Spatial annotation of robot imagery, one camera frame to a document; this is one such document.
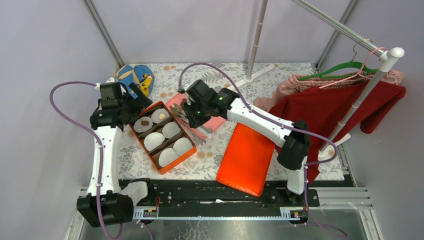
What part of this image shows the white paper cup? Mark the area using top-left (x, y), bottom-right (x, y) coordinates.
top-left (172, 137), bottom-right (193, 156)
top-left (162, 121), bottom-right (181, 139)
top-left (143, 132), bottom-right (165, 152)
top-left (151, 108), bottom-right (170, 124)
top-left (158, 148), bottom-right (180, 168)
top-left (133, 116), bottom-right (153, 133)

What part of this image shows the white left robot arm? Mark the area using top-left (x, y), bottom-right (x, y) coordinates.
top-left (76, 81), bottom-right (155, 228)

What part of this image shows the pink wire hanger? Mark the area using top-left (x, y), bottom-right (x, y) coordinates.
top-left (318, 39), bottom-right (388, 89)

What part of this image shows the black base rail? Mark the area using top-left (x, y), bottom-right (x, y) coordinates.
top-left (134, 179), bottom-right (308, 221)

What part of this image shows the orange chocolate box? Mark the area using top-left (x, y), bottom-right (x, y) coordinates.
top-left (129, 101), bottom-right (197, 175)

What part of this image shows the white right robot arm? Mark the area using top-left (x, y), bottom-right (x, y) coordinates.
top-left (178, 79), bottom-right (310, 206)

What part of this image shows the green hanger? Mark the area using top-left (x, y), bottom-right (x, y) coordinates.
top-left (297, 61), bottom-right (378, 81)

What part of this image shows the white clothes rack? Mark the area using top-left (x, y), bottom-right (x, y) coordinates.
top-left (223, 0), bottom-right (406, 158)

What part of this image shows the pink garment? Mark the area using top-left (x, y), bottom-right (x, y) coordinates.
top-left (253, 68), bottom-right (406, 113)

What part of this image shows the dark red garment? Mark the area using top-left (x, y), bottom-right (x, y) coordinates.
top-left (268, 81), bottom-right (407, 183)

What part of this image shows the pink tray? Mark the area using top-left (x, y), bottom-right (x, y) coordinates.
top-left (165, 93), bottom-right (226, 140)

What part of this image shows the orange box lid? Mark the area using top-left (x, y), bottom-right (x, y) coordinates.
top-left (216, 123), bottom-right (274, 197)

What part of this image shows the blue plush toy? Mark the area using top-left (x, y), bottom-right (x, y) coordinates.
top-left (115, 64), bottom-right (155, 99)

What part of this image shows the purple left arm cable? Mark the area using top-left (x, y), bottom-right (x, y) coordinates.
top-left (49, 81), bottom-right (124, 240)

